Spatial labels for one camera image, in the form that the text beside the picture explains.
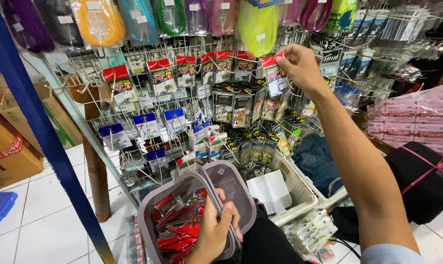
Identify row of red-topped hanging packets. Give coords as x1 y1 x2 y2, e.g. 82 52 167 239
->
102 51 256 108

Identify red-topped fish hook packet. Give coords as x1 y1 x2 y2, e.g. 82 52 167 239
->
261 54 290 97

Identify blue-topped hook packet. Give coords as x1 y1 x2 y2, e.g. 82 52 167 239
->
133 113 161 139
98 123 133 151
192 121 210 144
147 149 169 172
164 107 188 136

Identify group of grey card packets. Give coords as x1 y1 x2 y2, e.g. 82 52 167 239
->
310 7 443 110

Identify black cable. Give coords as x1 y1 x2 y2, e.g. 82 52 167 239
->
331 238 362 260

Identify white plastic basket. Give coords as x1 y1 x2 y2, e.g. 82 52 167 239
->
244 150 349 227

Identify brown wrapped pole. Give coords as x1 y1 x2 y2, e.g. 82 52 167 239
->
69 84 112 223

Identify grey plastic basket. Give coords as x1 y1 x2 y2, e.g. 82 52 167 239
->
138 160 257 264

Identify group of black-yellow hook packets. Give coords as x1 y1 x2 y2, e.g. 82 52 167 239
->
212 82 307 164

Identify person's left hand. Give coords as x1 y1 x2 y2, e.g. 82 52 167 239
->
187 188 244 264

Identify bundle of white packets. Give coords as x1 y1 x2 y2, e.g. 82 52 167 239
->
282 209 338 256

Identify cardboard box green print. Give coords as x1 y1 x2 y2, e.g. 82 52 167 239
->
0 81 83 150

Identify pile of red hook packets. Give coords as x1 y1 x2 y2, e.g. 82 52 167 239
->
150 189 208 264

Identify brown cardboard box red tape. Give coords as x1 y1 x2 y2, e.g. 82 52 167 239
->
0 109 44 194

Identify pink wrapped stack of boxes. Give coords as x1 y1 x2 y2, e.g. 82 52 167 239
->
367 82 443 157

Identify person's light blue sleeve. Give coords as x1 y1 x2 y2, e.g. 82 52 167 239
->
360 243 426 264

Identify stack of red-edged packets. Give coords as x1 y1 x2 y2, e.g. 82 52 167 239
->
126 214 147 264

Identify person's right hand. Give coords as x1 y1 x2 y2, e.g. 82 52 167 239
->
275 43 331 100

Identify blue denim cloth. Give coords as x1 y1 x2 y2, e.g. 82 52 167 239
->
291 133 344 199

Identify white paper sheet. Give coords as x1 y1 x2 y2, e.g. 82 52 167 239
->
246 169 293 215

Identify person's black trousers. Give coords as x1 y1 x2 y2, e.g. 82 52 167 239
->
239 216 307 264

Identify black bundle with pink strap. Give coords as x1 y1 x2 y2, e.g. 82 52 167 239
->
384 142 443 225

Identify row of hanging coloured line bags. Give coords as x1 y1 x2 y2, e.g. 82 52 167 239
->
1 0 358 58

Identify blue metal pole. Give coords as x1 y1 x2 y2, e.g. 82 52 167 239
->
0 0 116 264

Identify white wire display rack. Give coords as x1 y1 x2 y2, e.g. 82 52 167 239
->
42 35 317 195

